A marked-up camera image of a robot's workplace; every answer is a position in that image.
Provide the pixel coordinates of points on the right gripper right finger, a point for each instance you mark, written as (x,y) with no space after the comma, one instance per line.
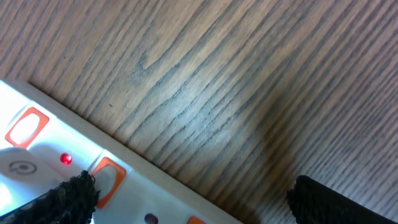
(313,203)

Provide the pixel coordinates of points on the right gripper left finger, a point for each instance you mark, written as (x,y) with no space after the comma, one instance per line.
(72,202)

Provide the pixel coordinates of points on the white power strip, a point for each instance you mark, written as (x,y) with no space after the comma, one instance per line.
(44,144)

